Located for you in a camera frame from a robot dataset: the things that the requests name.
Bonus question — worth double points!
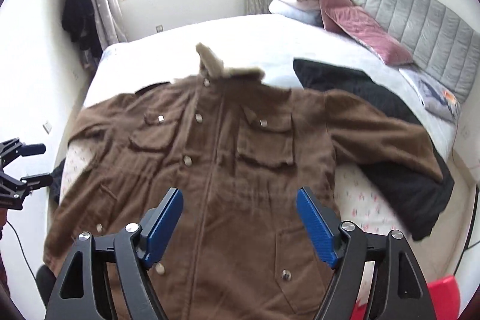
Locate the brown fleece-collared jacket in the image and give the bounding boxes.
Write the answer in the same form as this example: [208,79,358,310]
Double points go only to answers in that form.
[42,42,444,320]

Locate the dark clothes hanging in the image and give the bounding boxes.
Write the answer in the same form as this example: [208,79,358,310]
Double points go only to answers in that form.
[62,0,103,71]

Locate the cherry print bed sheet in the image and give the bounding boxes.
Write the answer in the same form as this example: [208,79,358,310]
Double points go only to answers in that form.
[59,143,418,310]

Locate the black garment on bed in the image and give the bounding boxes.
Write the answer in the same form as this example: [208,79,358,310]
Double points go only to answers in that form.
[293,58,455,241]

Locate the red plastic chair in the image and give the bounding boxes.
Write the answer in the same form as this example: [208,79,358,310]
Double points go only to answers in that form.
[350,274,461,320]

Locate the printed grey pillow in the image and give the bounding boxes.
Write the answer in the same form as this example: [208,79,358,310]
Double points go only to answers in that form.
[398,67,461,124]

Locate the light blue bed cover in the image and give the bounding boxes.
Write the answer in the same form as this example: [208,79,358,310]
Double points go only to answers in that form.
[83,15,456,158]

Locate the pink velvet pillow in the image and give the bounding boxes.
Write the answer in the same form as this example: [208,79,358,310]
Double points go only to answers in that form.
[319,0,413,66]

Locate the grey padded headboard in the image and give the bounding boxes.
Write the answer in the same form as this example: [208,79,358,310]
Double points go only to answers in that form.
[352,0,479,102]

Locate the folded light blue blanket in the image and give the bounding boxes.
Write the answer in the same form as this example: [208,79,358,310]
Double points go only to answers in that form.
[268,0,324,28]

